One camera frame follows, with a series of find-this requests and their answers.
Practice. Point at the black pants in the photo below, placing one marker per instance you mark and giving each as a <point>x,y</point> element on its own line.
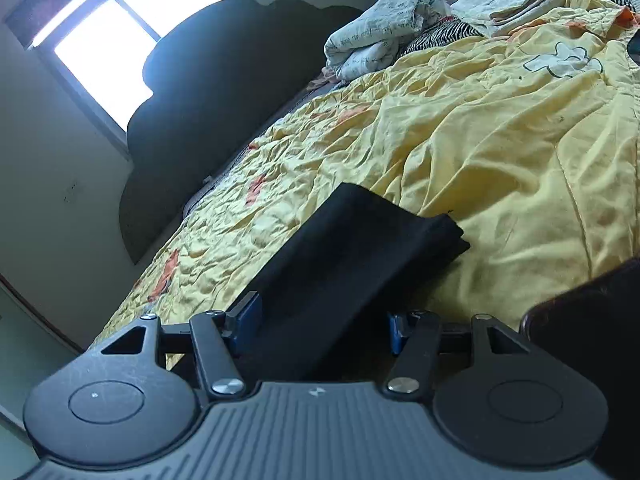
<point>328,292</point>

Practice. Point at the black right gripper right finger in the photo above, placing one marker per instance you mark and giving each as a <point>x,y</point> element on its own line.
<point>401,329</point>

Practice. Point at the white patterned folded quilt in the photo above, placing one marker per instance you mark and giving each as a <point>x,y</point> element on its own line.
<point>370,42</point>

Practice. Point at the dark upholstered headboard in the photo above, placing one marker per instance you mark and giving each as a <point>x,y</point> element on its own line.
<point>216,80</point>

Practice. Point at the black white striped cloth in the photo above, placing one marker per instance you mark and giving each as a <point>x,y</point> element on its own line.
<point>449,30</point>

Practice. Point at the bright window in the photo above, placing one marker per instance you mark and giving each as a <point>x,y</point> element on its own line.
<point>100,47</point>

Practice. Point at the yellow floral bedspread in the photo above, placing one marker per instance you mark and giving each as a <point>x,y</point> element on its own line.
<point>529,141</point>

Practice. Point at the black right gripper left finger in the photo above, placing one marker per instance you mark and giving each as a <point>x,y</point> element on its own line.
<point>242,322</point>

